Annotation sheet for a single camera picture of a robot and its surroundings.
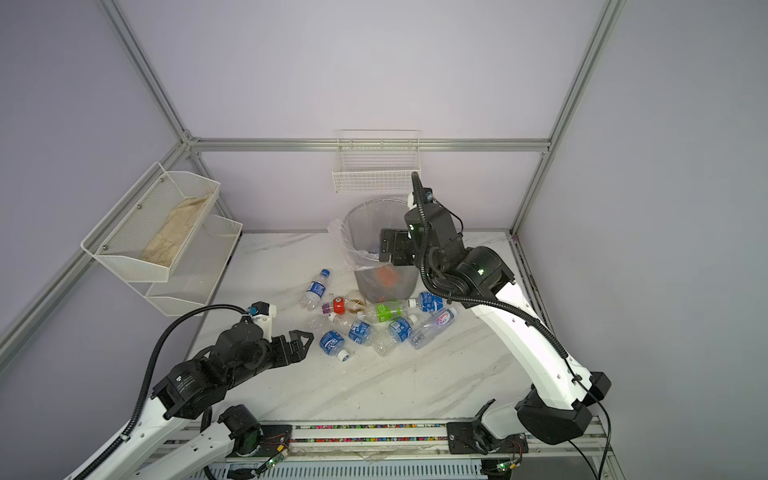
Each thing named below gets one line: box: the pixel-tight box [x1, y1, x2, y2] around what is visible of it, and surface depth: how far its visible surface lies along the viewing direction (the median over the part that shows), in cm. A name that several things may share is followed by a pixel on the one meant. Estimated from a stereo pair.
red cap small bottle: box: [322, 296, 367, 315], surface depth 97 cm
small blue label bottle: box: [300, 268, 331, 311], surface depth 100 cm
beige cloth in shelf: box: [142, 194, 211, 266], surface depth 81 cm
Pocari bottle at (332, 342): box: [319, 320, 372, 357], surface depth 88 cm
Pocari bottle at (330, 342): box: [319, 330, 350, 362], surface depth 87 cm
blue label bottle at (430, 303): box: [419, 292, 444, 312], surface depth 97 cm
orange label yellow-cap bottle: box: [376, 265, 397, 288], surface depth 92 cm
